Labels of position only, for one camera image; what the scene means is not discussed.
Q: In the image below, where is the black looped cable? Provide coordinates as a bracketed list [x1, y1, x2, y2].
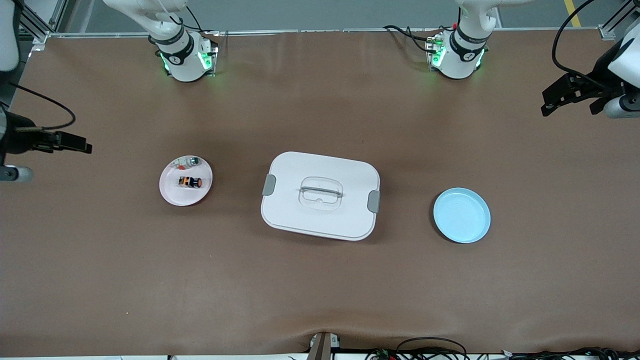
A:
[396, 337, 468, 360]

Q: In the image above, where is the light blue round plate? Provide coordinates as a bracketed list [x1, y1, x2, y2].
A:
[433, 187, 492, 244]

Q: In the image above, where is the aluminium frame profile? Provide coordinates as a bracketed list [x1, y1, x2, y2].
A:
[598, 0, 633, 41]
[12, 0, 66, 43]

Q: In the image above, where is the brown table mat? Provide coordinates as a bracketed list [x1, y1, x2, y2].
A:
[0, 30, 640, 357]

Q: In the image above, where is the black base cable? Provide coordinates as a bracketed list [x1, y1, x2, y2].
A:
[172, 5, 221, 36]
[383, 24, 441, 53]

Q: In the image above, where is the pink round plate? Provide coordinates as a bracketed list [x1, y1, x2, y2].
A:
[159, 155, 214, 207]

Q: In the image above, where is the clear box lid handle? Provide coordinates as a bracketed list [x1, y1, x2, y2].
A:
[298, 177, 344, 210]

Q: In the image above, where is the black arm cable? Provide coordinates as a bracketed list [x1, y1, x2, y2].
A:
[552, 0, 616, 91]
[9, 82, 77, 132]

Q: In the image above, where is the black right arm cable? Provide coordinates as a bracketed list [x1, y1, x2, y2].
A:
[9, 82, 77, 132]

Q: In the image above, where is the black right base cable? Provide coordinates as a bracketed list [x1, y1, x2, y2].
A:
[172, 5, 221, 36]

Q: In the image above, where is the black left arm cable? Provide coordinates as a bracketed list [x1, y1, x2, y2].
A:
[552, 0, 616, 91]

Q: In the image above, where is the white lidded plastic box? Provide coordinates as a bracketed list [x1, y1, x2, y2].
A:
[260, 151, 381, 242]

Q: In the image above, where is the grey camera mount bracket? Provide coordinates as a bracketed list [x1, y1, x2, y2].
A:
[309, 332, 341, 360]

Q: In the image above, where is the black left base cable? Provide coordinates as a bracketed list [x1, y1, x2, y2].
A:
[383, 24, 441, 53]

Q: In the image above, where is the black cable bundle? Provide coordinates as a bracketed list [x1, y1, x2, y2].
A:
[500, 347, 640, 360]

